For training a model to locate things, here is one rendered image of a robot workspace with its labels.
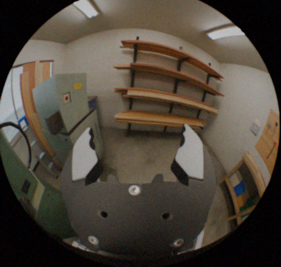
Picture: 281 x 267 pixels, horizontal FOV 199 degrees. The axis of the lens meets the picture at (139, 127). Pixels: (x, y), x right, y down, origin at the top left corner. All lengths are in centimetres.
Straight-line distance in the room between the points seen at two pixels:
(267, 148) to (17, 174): 314
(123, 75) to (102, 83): 52
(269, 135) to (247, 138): 69
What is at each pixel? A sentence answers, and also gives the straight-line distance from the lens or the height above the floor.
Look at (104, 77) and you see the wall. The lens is 202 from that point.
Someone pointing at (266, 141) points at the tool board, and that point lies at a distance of 242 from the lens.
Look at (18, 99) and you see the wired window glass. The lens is 229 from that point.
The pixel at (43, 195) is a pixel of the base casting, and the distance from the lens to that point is 80.
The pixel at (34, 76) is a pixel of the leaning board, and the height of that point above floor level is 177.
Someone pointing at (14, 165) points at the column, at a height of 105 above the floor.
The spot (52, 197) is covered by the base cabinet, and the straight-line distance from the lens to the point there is 87.
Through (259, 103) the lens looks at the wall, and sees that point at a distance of 252.
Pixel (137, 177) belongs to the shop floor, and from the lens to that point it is 140.
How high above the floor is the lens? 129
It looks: 33 degrees down
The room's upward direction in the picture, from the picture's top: 7 degrees clockwise
